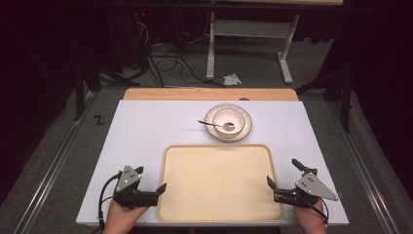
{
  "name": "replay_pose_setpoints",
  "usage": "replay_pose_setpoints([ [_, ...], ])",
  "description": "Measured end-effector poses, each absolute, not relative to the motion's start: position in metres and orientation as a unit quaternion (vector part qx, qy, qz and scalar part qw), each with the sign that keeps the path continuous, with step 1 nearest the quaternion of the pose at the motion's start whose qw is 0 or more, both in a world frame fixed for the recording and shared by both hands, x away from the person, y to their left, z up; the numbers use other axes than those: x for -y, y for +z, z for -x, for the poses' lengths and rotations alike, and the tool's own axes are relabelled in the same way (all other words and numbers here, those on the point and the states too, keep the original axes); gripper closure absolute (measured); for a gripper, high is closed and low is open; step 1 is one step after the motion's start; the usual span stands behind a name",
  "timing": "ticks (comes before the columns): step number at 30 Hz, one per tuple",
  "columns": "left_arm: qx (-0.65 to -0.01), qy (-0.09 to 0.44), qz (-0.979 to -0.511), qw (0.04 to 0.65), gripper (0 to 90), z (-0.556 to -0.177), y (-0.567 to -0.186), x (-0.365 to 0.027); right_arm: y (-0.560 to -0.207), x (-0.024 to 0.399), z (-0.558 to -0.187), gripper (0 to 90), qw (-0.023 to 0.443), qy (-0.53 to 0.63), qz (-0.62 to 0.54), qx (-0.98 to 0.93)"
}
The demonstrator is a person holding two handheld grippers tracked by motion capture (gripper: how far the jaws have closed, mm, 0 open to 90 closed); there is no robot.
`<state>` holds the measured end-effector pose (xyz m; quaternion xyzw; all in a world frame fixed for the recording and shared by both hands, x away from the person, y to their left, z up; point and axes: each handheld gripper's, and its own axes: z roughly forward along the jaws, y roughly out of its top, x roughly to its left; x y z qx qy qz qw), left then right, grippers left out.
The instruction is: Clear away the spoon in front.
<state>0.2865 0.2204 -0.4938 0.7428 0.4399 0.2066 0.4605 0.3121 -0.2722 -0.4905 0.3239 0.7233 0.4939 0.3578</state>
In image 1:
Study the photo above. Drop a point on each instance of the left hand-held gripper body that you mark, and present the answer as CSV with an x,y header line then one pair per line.
x,y
130,182

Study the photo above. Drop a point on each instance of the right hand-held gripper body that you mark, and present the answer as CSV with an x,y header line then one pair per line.
x,y
311,187

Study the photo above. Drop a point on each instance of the person's right hand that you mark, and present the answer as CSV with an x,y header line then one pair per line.
x,y
311,221

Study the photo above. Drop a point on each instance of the person's left hand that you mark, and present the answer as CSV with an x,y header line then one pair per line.
x,y
120,219

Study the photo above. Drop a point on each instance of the white table cover board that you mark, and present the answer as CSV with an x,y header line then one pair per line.
x,y
146,130

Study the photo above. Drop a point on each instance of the beige plastic tray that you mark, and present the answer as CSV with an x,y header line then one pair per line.
x,y
217,185

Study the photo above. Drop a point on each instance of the white plate with dark rim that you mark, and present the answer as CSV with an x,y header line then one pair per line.
x,y
248,123

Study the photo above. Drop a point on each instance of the white ceramic bowl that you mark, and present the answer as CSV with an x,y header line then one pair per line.
x,y
229,116

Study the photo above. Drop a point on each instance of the black metal stand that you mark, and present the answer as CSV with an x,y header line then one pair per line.
x,y
346,97
79,91

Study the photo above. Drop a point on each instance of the metal spoon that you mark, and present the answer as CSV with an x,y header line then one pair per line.
x,y
212,124

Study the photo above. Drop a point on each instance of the wooden table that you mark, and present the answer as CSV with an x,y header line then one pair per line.
x,y
195,94

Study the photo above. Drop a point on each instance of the crumpled white paper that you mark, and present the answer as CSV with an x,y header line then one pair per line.
x,y
232,79

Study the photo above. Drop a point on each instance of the metal floor rail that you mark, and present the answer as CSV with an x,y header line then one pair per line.
x,y
363,169
48,178

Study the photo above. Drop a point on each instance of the white metal desk frame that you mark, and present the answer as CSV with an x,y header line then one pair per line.
x,y
250,28

